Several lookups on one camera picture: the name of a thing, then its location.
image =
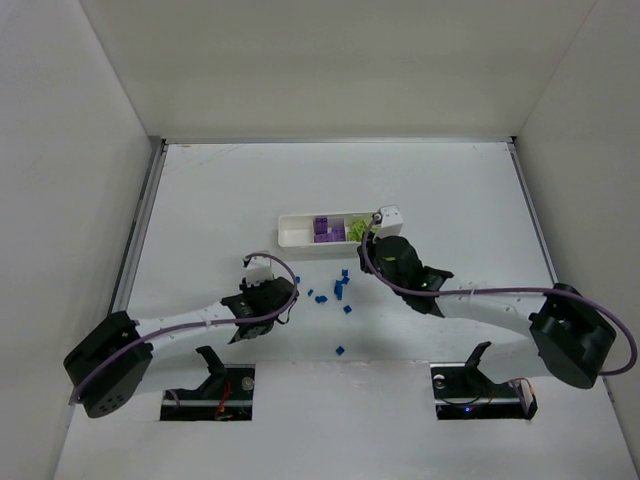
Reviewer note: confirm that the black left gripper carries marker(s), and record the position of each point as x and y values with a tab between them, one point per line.
270	288

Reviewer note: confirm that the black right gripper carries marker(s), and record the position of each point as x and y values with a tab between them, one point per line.
370	251

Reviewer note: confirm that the purple lego brick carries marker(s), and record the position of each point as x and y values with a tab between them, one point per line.
335	235

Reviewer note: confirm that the purple curved studded lego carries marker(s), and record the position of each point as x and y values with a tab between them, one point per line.
320	225

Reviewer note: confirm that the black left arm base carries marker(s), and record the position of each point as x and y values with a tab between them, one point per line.
225	395

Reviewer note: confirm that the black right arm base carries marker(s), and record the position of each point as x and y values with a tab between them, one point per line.
462	392

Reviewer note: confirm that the green lego brick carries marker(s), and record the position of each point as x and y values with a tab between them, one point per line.
357	230

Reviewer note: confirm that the large blue curved lego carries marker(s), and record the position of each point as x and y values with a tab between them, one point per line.
339	287

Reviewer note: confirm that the white three-compartment container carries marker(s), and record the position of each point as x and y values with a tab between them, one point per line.
296	234

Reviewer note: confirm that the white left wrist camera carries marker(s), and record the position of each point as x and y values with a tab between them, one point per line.
257	269

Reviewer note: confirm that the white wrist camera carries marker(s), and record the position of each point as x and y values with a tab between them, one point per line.
389	222
257	269

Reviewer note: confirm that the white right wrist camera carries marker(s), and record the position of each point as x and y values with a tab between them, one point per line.
389	222

